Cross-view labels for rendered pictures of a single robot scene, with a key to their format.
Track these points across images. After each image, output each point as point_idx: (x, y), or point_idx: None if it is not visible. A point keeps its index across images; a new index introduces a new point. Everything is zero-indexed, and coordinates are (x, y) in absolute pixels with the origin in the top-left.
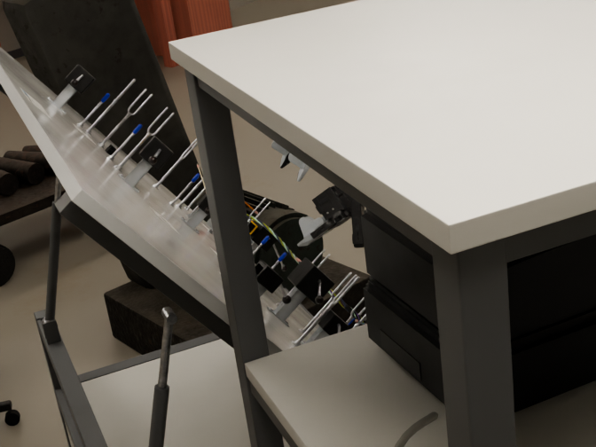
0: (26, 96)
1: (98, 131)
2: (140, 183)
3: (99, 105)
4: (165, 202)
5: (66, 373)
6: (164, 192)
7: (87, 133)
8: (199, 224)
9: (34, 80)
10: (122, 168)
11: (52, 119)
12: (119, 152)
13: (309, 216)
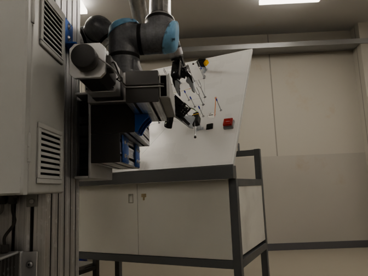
0: (170, 67)
1: (241, 81)
2: (180, 90)
3: (201, 70)
4: (182, 97)
5: None
6: (216, 101)
7: (199, 78)
8: (199, 111)
9: (230, 64)
10: (180, 86)
11: (167, 72)
12: (223, 87)
13: (192, 116)
